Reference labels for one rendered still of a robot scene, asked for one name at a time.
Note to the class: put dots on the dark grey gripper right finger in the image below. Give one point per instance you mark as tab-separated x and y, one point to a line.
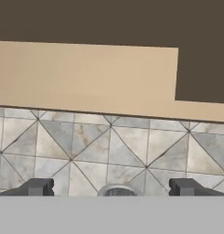
185	186

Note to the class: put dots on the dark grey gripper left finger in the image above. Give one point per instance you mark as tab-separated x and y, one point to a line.
37	186

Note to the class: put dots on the beige cabinet front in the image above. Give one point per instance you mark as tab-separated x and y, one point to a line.
86	79

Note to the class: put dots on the grey round object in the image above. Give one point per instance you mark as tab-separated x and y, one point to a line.
119	191

